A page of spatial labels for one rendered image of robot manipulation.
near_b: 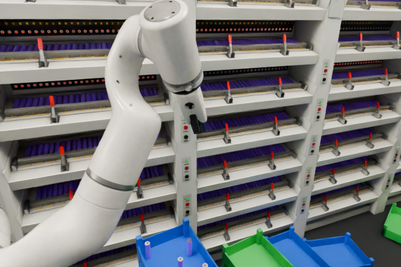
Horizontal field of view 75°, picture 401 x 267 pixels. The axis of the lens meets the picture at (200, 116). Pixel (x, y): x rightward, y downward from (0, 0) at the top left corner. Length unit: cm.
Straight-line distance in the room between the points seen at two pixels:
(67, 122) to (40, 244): 62
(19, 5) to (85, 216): 69
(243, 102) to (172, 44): 77
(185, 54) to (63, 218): 34
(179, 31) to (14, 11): 65
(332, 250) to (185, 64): 159
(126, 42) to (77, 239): 35
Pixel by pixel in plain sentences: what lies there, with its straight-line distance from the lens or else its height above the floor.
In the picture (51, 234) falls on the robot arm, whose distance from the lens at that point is 48.
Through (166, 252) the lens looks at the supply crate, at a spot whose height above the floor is 48.
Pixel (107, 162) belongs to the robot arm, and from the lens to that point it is 46.
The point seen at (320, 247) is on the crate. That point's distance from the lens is 187.
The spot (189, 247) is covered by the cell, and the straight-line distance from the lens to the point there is 101.
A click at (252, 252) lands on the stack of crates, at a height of 32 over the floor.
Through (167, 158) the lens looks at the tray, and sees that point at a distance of 113.
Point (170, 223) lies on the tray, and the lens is 136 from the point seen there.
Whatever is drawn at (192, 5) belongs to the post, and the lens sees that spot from 101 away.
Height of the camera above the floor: 126
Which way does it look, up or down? 20 degrees down
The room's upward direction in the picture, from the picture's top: straight up
